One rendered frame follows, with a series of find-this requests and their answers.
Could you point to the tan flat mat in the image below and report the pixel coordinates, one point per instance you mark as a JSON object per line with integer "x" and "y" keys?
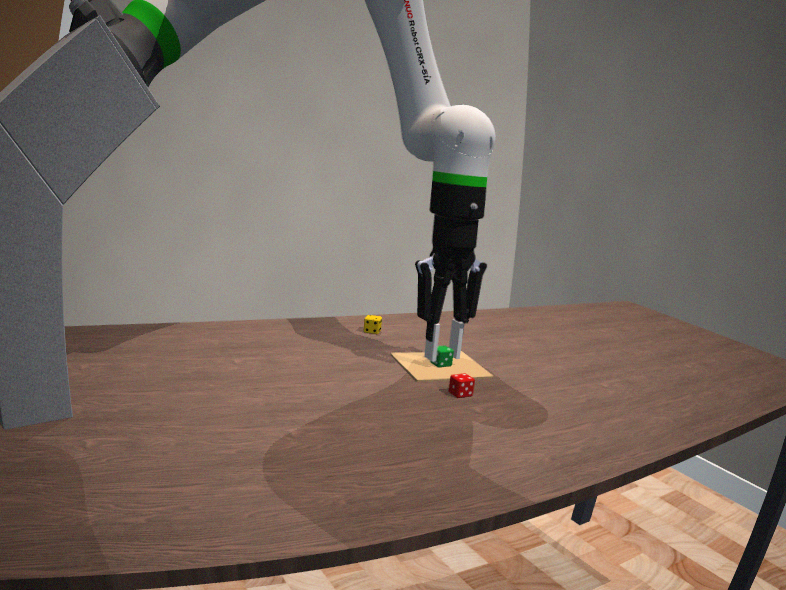
{"x": 422, "y": 370}

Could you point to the green die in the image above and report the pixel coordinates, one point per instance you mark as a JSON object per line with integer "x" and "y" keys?
{"x": 444, "y": 357}

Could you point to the yellow die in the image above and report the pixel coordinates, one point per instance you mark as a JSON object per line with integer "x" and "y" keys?
{"x": 372, "y": 324}

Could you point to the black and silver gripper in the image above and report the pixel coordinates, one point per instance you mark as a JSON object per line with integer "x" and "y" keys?
{"x": 449, "y": 264}

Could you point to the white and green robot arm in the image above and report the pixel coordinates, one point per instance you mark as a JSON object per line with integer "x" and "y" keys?
{"x": 459, "y": 140}

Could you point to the red die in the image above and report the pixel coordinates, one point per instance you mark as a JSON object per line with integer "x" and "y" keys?
{"x": 461, "y": 385}

